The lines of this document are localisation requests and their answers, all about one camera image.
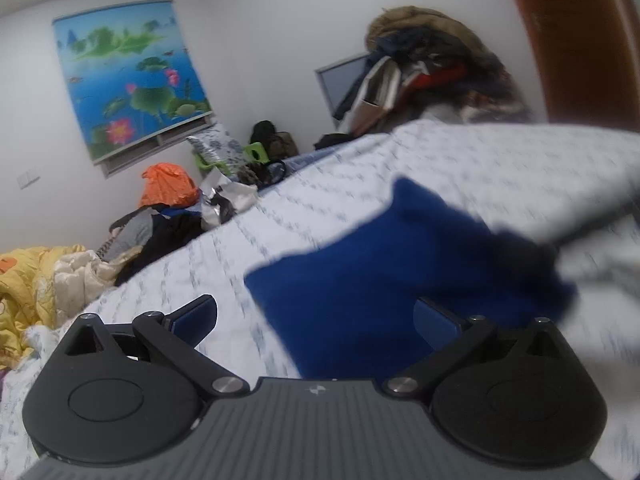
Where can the patterned pillow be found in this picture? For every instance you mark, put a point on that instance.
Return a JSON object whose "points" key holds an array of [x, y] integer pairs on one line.
{"points": [[215, 145]]}

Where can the brown wooden door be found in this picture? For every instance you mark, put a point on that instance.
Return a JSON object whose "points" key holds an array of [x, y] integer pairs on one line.
{"points": [[580, 40]]}

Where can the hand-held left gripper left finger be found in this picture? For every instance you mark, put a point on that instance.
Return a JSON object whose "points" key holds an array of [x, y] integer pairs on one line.
{"points": [[194, 317]]}

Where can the blue garment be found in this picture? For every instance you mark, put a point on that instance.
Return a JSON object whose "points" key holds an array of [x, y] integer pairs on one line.
{"points": [[380, 285]]}

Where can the lotus print wall poster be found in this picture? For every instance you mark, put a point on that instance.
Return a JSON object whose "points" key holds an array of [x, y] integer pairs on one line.
{"points": [[130, 75]]}

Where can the white wall switch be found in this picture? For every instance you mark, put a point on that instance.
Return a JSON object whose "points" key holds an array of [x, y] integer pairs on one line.
{"points": [[28, 180]]}

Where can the orange plastic bag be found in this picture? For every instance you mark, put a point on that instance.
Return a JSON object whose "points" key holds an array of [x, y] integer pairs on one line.
{"points": [[167, 187]]}

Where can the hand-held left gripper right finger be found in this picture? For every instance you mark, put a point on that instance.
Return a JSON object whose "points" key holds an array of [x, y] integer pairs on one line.
{"points": [[434, 324]]}

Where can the dark bag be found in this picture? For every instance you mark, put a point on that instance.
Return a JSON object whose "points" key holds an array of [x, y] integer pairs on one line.
{"points": [[272, 140]]}

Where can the crumpled silver bag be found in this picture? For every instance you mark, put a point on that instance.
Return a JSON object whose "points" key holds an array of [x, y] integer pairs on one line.
{"points": [[225, 200]]}

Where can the green plastic chair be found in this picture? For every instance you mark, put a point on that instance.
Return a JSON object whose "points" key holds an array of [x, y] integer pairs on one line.
{"points": [[250, 152]]}

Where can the pile of dark clothes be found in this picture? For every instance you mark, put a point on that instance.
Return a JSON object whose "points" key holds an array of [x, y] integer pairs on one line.
{"points": [[160, 237]]}

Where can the heap of hanging clothes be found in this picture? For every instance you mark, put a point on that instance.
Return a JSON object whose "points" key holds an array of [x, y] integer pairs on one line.
{"points": [[430, 65]]}

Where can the white printed bed sheet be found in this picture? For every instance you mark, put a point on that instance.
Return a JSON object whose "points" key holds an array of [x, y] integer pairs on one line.
{"points": [[500, 165]]}

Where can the grey flat screen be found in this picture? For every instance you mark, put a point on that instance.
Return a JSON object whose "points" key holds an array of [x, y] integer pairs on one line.
{"points": [[337, 85]]}

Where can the yellow quilt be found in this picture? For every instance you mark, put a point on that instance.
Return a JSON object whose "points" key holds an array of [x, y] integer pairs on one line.
{"points": [[35, 285]]}

